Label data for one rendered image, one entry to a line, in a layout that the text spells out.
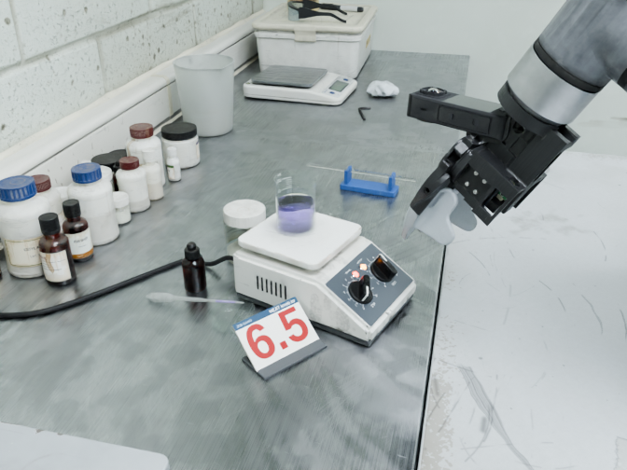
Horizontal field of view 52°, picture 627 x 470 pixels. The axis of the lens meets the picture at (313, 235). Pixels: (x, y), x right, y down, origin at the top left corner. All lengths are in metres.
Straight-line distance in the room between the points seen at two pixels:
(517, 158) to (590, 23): 0.14
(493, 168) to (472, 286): 0.27
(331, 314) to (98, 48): 0.78
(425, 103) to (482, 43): 1.47
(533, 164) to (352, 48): 1.19
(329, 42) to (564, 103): 1.23
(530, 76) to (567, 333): 0.35
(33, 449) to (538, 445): 0.48
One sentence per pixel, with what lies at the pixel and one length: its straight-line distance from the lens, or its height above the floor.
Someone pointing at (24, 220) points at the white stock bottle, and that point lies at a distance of 0.92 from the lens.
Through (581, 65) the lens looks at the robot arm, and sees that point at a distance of 0.61.
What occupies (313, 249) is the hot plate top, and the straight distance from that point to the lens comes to 0.78.
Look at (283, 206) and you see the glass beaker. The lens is 0.79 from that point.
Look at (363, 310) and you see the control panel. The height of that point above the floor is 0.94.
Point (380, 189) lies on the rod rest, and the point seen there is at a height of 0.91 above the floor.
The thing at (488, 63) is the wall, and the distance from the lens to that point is 2.17.
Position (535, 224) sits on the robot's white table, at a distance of 1.08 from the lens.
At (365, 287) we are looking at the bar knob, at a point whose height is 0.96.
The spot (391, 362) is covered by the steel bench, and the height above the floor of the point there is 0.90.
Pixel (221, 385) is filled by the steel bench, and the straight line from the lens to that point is 0.72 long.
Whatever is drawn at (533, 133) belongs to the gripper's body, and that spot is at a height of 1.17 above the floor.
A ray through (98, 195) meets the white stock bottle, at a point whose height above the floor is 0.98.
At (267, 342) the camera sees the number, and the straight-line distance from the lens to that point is 0.74.
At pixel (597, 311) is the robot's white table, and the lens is 0.89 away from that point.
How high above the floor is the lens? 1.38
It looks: 29 degrees down
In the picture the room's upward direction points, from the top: straight up
